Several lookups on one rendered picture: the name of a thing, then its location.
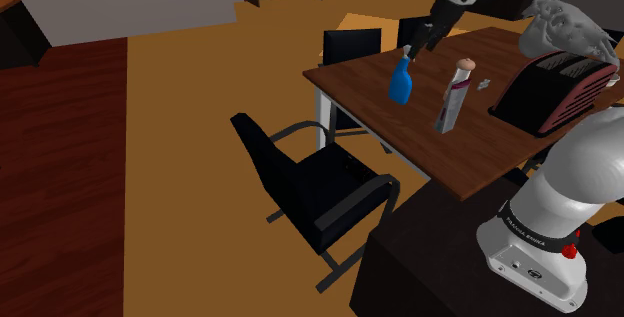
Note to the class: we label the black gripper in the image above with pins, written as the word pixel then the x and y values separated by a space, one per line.
pixel 446 11

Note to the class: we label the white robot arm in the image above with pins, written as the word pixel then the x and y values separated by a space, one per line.
pixel 560 184

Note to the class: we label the black chair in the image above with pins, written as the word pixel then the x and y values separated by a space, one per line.
pixel 351 45
pixel 408 31

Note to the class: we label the blue spray bottle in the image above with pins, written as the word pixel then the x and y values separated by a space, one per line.
pixel 400 84

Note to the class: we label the white bottle with beige cap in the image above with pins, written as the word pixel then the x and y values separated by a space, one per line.
pixel 453 104

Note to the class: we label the small grey crumpled object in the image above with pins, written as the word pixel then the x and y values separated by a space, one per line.
pixel 483 84

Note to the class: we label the brown wooden table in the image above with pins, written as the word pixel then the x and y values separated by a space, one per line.
pixel 409 130

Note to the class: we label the black and red toaster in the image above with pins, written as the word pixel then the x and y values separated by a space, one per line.
pixel 541 96

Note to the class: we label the grey lumpy figure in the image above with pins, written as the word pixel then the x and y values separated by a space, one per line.
pixel 560 26

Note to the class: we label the black armchair with grey arms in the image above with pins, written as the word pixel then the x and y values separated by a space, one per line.
pixel 317 184

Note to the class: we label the dark robot stand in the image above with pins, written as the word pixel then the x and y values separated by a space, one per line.
pixel 424 267

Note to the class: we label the dark wooden cabinet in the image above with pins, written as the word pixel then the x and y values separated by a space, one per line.
pixel 19 38

